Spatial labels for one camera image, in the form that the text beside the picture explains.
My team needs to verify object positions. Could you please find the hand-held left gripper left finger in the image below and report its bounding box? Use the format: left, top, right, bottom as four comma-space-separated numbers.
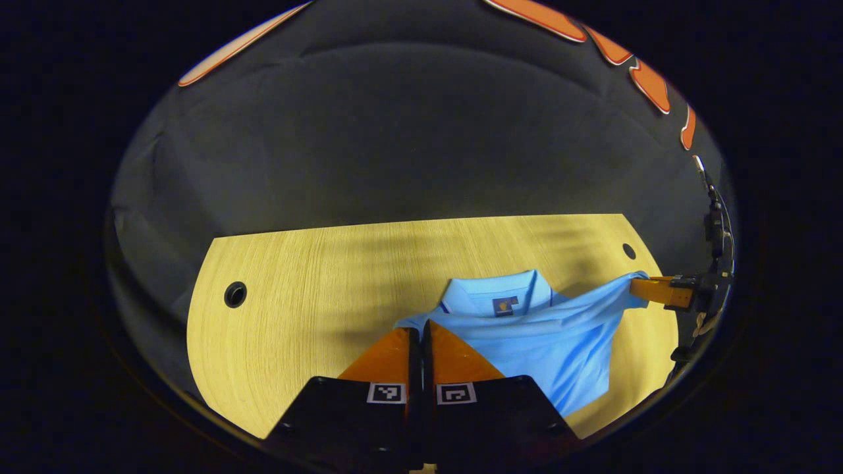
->
263, 327, 422, 471

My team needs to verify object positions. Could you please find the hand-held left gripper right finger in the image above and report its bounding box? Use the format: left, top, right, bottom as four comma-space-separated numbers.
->
421, 321, 580, 471

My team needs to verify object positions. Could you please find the light blue T-shirt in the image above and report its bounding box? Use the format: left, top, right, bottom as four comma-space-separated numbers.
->
394, 269, 649, 417

